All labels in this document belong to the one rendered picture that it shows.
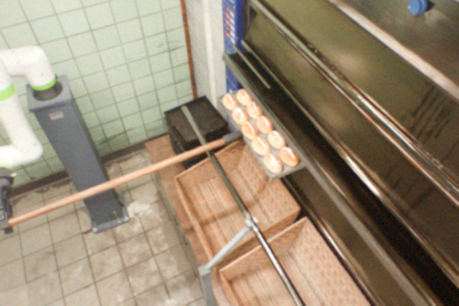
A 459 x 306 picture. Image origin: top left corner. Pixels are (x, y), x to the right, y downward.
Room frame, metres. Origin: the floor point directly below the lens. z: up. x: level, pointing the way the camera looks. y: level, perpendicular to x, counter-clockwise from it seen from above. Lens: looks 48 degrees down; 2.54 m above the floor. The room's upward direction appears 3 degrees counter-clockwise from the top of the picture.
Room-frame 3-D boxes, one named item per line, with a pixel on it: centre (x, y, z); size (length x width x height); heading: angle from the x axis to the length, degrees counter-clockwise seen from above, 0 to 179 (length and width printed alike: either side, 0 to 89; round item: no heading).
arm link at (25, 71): (1.56, 0.93, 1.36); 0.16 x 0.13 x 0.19; 93
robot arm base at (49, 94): (1.61, 0.93, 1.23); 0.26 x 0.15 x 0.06; 20
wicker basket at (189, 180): (1.17, 0.00, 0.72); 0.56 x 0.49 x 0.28; 24
